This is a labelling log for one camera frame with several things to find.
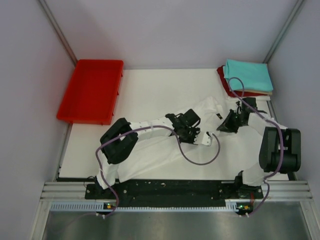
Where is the grey cable duct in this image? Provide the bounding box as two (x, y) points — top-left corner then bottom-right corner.
(50, 201), (239, 213)

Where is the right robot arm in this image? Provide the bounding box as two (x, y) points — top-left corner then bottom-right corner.
(217, 97), (302, 198)

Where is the teal folded t shirt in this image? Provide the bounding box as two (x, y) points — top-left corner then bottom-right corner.
(222, 59), (274, 93)

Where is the red folded t shirt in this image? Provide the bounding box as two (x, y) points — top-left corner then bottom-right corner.
(216, 65), (264, 98)

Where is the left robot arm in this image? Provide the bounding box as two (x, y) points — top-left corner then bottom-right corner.
(96, 109), (201, 199)

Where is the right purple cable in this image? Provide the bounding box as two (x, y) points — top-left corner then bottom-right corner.
(227, 77), (285, 218)

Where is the aluminium frame rail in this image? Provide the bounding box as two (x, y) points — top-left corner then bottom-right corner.
(30, 179), (320, 240)

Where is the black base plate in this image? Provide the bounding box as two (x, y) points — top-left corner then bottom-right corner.
(85, 177), (263, 208)

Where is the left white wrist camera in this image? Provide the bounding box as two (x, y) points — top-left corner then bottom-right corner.
(197, 131), (213, 147)

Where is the beige folded t shirt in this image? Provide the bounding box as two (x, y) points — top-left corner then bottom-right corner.
(244, 89), (273, 96)

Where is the red plastic tray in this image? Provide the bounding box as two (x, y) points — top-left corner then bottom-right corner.
(56, 59), (124, 125)

